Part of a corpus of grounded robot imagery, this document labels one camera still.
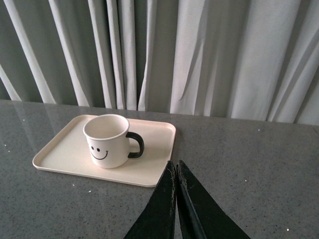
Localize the white smiley mug black handle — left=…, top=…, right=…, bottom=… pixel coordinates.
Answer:
left=83, top=114, right=145, bottom=169

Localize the beige rectangular plastic tray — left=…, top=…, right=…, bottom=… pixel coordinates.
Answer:
left=32, top=115, right=176, bottom=187

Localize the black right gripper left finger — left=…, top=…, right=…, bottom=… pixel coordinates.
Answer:
left=125, top=161, right=176, bottom=239

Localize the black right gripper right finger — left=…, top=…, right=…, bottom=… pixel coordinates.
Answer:
left=176, top=160, right=249, bottom=239

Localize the grey pleated curtain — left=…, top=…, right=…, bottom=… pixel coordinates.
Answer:
left=0, top=0, right=319, bottom=125

